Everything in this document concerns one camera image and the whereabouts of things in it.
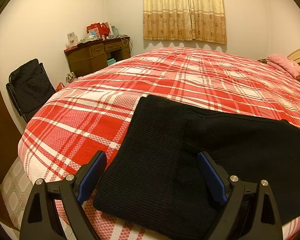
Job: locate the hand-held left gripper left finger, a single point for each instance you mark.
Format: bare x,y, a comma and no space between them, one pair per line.
91,177

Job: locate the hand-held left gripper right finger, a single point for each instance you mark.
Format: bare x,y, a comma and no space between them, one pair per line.
212,177

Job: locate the black pants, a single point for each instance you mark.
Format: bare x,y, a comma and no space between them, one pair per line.
165,155

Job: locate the red plastic bag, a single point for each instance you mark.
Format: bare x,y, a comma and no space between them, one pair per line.
60,87

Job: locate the brown wooden door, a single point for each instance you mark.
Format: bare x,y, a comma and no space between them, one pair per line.
0,130

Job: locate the black folding chair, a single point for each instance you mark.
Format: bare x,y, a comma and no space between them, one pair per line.
30,90

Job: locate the bed with red plaid sheet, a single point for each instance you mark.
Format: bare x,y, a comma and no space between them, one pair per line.
177,75

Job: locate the teal box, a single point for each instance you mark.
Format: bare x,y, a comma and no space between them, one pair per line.
111,61

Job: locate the brown wooden desk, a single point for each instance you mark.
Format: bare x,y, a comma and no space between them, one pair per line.
85,60

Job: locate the dark patterned cloth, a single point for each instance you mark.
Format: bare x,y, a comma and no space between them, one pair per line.
263,60

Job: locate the flat red box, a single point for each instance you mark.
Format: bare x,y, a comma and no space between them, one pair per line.
70,49

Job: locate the pink folded blanket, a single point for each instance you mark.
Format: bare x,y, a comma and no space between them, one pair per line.
287,65

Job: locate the white photo box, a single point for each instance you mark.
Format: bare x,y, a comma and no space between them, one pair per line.
72,39

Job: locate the red gift bag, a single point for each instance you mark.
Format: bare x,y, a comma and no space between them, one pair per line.
97,30

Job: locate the light blue box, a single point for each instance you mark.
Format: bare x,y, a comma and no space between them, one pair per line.
115,31

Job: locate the beige patterned window curtain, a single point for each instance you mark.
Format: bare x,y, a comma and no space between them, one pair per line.
182,10

